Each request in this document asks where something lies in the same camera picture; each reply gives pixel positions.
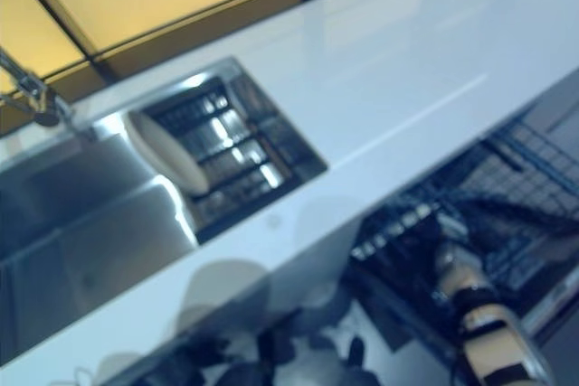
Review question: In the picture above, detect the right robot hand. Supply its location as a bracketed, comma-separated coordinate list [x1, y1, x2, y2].
[432, 212, 489, 293]

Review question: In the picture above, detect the white round ceramic plate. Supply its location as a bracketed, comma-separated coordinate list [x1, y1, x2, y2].
[126, 110, 211, 196]

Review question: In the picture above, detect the black dish drying rack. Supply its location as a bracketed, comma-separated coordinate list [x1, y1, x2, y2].
[138, 74, 318, 234]

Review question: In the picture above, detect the stainless steel kitchen sink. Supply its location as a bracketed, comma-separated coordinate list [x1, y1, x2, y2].
[0, 55, 330, 352]

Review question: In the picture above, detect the chrome gooseneck kitchen faucet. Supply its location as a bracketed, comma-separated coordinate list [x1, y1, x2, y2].
[0, 43, 100, 142]

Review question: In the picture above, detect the black wire dishwasher rack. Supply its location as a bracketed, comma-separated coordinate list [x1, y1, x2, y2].
[349, 118, 579, 315]

